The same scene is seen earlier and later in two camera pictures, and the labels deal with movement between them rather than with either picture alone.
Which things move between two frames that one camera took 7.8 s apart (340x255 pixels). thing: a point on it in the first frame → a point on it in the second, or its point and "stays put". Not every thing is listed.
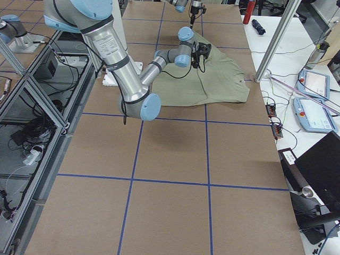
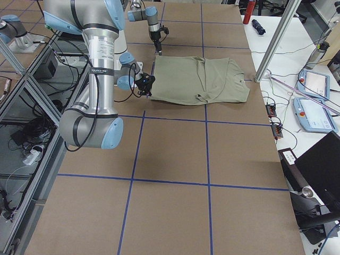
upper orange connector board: (271, 110) stays put
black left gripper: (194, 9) → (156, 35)
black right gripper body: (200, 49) → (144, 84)
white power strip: (31, 158) stays put
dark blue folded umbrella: (259, 28) stays put
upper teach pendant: (314, 84) stays put
